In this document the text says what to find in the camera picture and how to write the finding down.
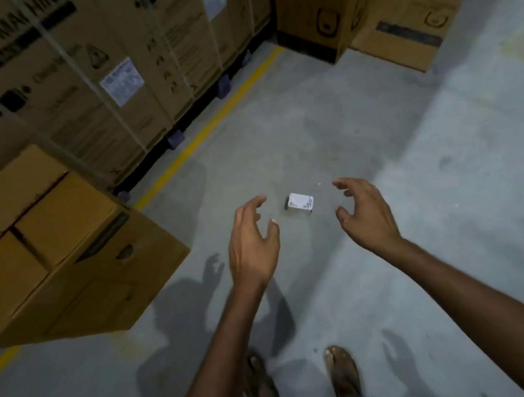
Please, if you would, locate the person's left hand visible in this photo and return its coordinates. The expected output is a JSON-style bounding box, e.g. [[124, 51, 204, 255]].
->
[[220, 193, 288, 297]]

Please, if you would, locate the person's right hand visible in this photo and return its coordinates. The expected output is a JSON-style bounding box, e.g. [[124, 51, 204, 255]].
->
[[330, 170, 405, 263]]

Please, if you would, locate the stack of large cardboard cartons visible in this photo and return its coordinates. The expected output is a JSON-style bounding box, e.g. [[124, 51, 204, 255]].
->
[[0, 0, 299, 202]]

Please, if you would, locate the person's left forearm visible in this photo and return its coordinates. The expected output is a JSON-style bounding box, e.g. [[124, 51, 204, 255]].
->
[[144, 277, 282, 397]]

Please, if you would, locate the white power bank box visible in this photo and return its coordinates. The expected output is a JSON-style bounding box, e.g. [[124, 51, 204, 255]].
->
[[283, 190, 317, 218]]

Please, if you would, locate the person's right sandal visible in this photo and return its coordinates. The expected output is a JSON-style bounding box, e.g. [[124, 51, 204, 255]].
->
[[322, 342, 364, 397]]

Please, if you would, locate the person's sandal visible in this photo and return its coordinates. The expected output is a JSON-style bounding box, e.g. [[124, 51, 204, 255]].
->
[[240, 346, 282, 397], [322, 342, 364, 397]]

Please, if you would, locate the person's right forearm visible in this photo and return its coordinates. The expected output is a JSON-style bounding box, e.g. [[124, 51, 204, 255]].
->
[[380, 221, 524, 397]]

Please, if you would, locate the flattened cardboard sheet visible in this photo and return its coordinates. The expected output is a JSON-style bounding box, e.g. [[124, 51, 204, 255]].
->
[[344, 0, 476, 82]]

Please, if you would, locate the person's left sandal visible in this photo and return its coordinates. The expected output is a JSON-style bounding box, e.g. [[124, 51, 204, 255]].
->
[[240, 346, 282, 397]]

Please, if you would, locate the brown cardboard box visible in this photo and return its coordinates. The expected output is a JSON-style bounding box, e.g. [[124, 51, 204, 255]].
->
[[0, 126, 200, 349]]

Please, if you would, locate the cardboard box round logo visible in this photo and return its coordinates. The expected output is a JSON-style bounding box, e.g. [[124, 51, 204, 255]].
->
[[273, 0, 400, 71]]

